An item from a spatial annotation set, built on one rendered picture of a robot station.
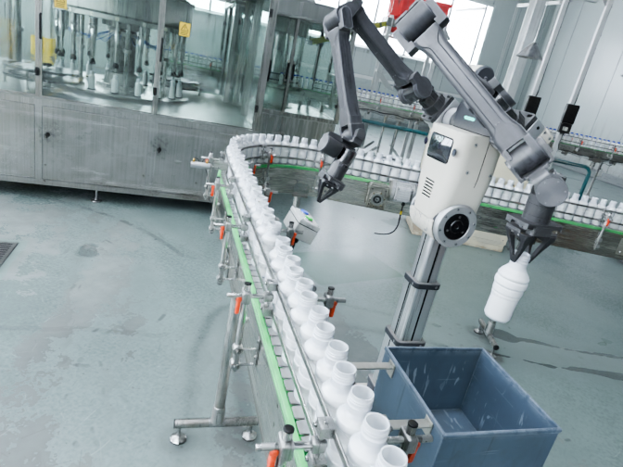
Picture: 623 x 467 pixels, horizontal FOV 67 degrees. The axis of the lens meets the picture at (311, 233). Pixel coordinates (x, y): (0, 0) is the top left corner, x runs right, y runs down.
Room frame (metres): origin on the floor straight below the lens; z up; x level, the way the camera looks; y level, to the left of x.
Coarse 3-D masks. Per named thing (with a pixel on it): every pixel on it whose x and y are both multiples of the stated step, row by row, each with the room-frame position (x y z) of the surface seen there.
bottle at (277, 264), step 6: (282, 246) 1.11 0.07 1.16; (288, 246) 1.11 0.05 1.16; (282, 252) 1.08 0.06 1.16; (288, 252) 1.09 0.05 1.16; (276, 258) 1.09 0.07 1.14; (282, 258) 1.08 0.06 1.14; (276, 264) 1.08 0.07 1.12; (282, 264) 1.08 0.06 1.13; (276, 270) 1.07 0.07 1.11; (270, 276) 1.08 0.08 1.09; (276, 276) 1.07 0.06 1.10
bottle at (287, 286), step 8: (288, 272) 0.98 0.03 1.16; (296, 272) 0.97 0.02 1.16; (288, 280) 0.97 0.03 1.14; (296, 280) 0.97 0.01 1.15; (280, 288) 0.97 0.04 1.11; (288, 288) 0.96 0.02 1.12; (288, 296) 0.96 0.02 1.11; (280, 304) 0.96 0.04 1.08; (280, 312) 0.96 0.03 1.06; (280, 320) 0.96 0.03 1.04; (280, 328) 0.96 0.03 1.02
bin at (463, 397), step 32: (416, 352) 1.12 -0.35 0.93; (448, 352) 1.15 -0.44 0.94; (480, 352) 1.19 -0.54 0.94; (384, 384) 1.05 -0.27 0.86; (416, 384) 1.13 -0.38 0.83; (448, 384) 1.16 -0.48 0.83; (480, 384) 1.15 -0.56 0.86; (512, 384) 1.06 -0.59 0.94; (416, 416) 0.90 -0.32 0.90; (448, 416) 1.14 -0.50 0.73; (480, 416) 1.11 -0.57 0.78; (512, 416) 1.02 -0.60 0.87; (544, 416) 0.94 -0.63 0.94; (448, 448) 0.81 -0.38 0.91; (480, 448) 0.84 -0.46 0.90; (512, 448) 0.86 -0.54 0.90; (544, 448) 0.90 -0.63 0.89
